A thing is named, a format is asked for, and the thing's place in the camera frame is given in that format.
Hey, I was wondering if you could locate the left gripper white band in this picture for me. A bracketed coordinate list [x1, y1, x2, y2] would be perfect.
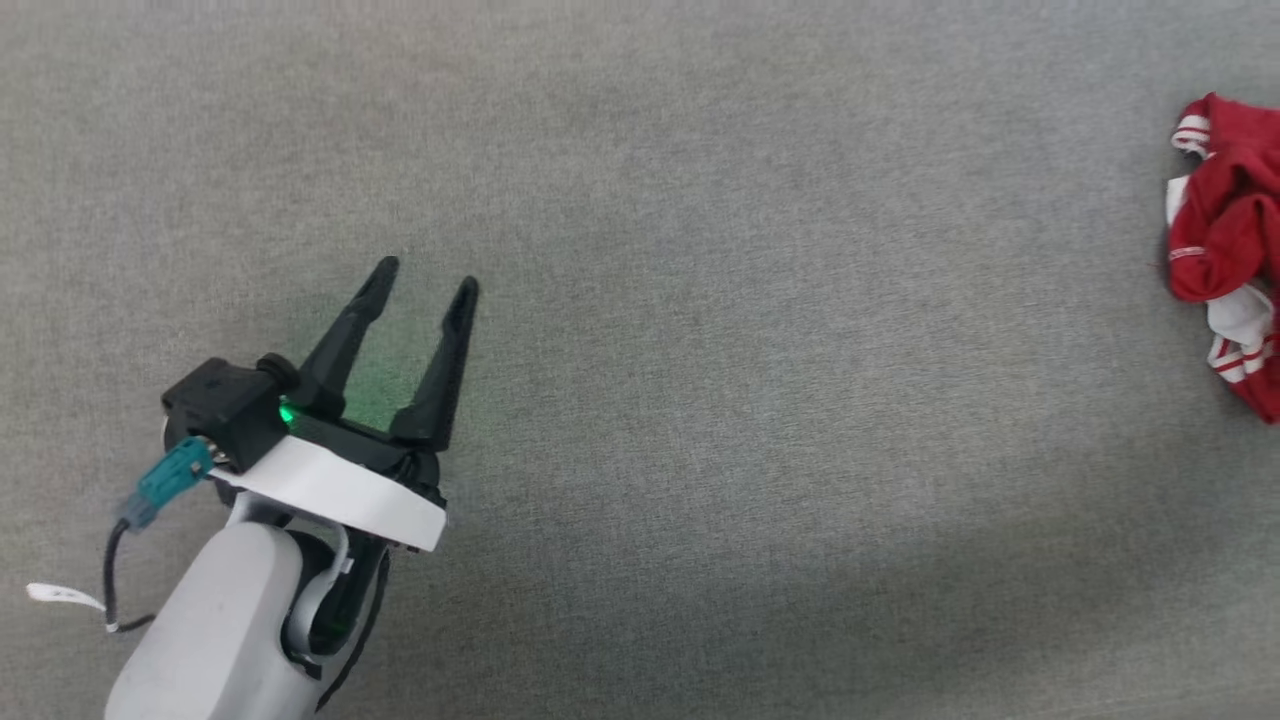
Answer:
[209, 255, 481, 554]

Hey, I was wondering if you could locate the red basketball jersey white trim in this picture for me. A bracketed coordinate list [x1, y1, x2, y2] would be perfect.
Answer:
[1164, 92, 1280, 427]

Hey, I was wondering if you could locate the grey fabric sofa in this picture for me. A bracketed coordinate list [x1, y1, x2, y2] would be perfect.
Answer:
[0, 0, 1280, 720]

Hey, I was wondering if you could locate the white cable label tag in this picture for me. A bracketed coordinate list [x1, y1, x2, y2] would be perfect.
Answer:
[26, 582, 107, 614]

